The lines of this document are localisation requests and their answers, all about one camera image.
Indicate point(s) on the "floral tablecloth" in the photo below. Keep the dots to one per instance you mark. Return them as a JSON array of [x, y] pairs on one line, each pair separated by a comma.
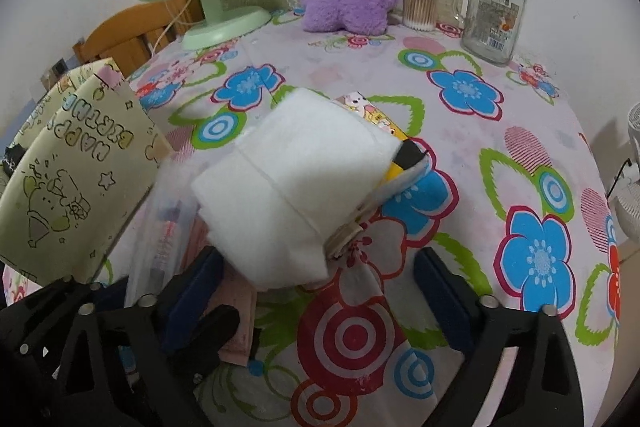
[[500, 147]]

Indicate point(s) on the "cotton swab container orange lid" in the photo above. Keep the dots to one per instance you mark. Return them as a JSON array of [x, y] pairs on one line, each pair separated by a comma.
[[419, 7]]

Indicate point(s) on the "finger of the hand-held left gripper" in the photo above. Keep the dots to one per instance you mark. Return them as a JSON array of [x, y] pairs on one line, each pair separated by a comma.
[[117, 294], [215, 337]]

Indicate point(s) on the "cream printed storage box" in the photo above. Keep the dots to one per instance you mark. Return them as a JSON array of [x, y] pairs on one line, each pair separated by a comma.
[[75, 187]]

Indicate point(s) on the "white floor fan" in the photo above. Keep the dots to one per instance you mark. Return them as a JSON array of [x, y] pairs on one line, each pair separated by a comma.
[[631, 202]]

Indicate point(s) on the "yellow cartoon tissue packet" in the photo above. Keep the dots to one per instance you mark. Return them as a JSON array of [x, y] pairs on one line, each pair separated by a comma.
[[372, 117]]

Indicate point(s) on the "glass mug jar black lid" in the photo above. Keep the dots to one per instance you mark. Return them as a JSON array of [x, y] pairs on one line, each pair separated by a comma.
[[492, 22]]

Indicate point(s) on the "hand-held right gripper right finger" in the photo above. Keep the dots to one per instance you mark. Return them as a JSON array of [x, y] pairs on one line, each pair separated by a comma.
[[445, 302]]

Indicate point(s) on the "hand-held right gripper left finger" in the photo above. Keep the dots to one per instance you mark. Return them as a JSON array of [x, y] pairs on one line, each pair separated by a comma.
[[195, 287]]

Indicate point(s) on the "clear plastic packet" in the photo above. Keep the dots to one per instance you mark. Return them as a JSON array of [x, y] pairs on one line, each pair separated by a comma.
[[165, 227]]

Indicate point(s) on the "white cotton pad pack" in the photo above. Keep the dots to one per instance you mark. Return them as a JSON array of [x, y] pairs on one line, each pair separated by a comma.
[[290, 187]]

